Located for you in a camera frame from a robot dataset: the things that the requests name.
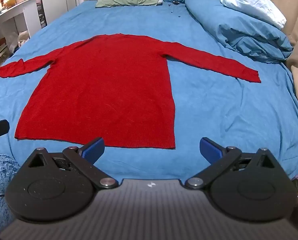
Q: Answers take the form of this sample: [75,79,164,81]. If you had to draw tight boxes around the white desk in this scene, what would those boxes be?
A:
[0,0,43,78]

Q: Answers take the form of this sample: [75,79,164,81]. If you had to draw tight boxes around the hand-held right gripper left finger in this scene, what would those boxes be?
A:
[21,137,119,190]

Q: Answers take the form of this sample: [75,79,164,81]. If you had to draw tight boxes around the fluffy blue rug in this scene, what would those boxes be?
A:
[0,152,21,233]

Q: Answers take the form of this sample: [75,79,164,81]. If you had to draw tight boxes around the light blue blanket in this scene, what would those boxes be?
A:
[220,0,287,30]

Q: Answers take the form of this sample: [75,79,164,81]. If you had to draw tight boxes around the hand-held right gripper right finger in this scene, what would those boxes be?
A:
[185,137,281,190]

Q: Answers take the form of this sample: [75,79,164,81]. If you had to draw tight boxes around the red knit sweater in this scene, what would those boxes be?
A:
[0,33,261,150]

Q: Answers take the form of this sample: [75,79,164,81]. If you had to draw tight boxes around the blue bed sheet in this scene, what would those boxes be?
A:
[0,0,298,180]

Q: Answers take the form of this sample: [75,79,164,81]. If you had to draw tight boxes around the beige cloth bag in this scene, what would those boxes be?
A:
[18,30,30,47]

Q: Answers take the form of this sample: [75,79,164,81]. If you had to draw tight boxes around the blue duvet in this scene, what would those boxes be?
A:
[185,0,294,64]

